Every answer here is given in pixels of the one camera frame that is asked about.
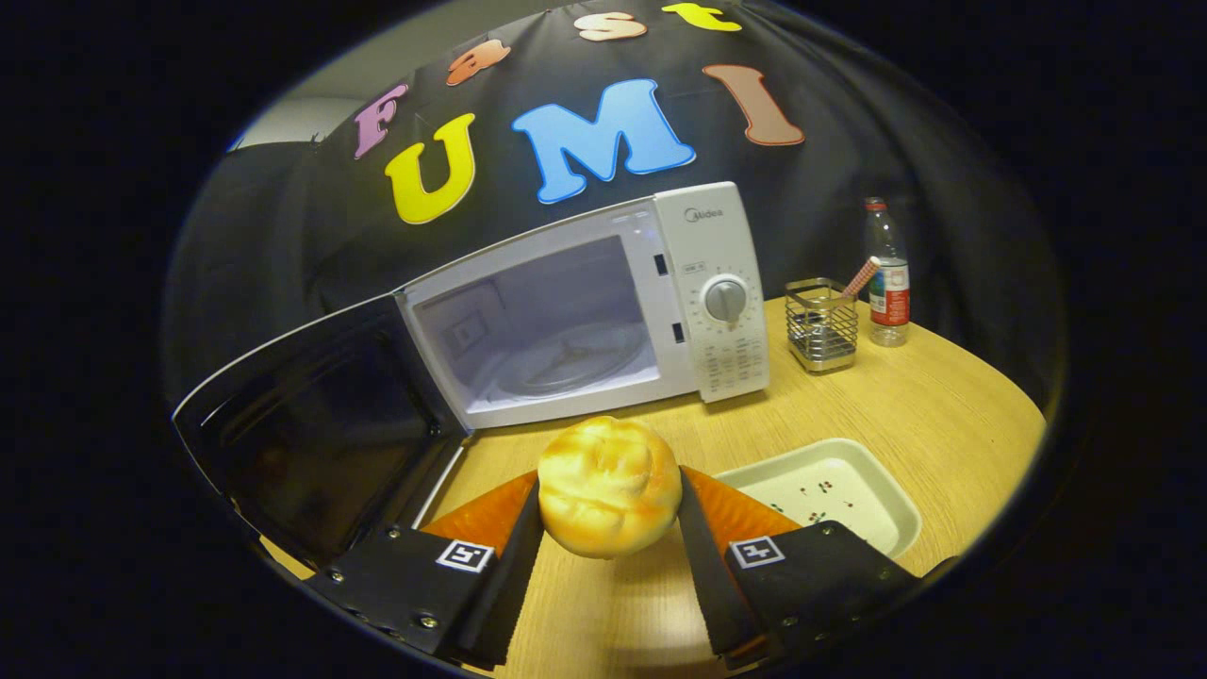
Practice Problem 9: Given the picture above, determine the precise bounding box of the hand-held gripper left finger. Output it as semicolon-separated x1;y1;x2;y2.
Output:
304;472;546;671

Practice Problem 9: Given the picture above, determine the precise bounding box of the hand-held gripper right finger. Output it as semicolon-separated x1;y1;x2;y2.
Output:
677;465;923;669

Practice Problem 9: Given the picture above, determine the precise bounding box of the golden bread bun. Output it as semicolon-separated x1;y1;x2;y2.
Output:
537;416;683;559

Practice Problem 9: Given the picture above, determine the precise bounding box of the white microwave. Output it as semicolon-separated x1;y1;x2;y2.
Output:
173;182;770;567

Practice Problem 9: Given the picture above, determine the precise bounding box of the glass microwave turntable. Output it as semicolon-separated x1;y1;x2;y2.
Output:
492;323;650;397

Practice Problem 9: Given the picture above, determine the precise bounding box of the pale green rectangular tray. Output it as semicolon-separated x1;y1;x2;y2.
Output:
714;439;922;559

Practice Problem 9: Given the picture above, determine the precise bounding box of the clear bottle with red label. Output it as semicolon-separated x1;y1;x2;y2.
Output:
864;197;911;348

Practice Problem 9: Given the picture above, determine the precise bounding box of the red checkered straw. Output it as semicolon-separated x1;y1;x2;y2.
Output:
842;256;882;301

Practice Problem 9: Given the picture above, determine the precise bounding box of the black backdrop cloth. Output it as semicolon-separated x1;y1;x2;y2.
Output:
160;0;1066;406

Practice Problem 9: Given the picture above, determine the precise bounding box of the wire mesh utensil holder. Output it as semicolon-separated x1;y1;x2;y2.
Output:
785;277;859;374

